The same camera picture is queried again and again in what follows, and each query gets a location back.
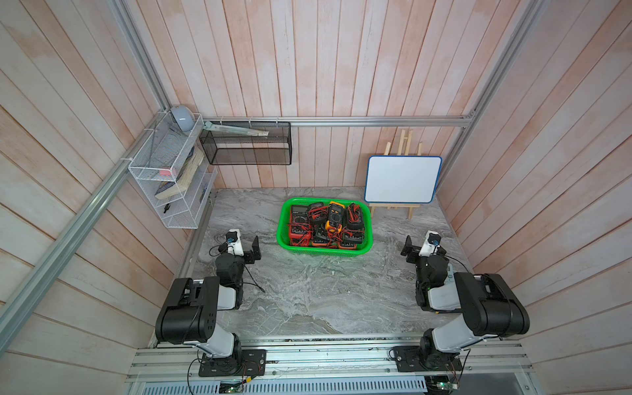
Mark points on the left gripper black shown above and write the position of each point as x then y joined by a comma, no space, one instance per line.
248,254

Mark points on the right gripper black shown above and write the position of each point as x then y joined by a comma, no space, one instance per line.
415,253

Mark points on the dark red DT9205A multimeter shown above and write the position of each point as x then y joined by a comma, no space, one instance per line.
299,228

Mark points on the dark green multimeter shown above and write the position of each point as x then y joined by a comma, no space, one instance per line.
351,238

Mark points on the yellow multimeter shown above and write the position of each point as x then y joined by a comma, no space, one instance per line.
335,220

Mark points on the black multimeter face down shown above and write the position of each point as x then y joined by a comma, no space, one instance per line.
354,219

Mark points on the small black multimeter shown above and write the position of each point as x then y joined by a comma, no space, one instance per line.
318,213

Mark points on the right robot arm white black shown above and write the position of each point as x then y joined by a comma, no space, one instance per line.
485,305

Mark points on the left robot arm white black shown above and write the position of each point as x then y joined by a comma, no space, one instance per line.
189,314

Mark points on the green plastic basket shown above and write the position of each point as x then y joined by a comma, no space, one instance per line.
283,239

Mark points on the wooden block on shelf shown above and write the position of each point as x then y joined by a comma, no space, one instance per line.
184,178

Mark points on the grey computer mouse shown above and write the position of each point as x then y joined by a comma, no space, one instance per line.
184,118

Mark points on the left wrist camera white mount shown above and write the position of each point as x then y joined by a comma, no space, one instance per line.
233,242

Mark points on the small whiteboard blue frame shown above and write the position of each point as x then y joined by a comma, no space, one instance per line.
402,179

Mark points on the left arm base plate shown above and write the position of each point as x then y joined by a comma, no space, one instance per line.
247,362

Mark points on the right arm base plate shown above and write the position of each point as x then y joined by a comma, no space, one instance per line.
419,359

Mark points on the black mesh wall basket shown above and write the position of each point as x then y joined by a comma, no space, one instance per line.
247,143

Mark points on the white wire wall shelf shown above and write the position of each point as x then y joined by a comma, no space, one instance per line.
160,158

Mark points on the aluminium wall rail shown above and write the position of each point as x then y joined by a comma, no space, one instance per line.
354,121

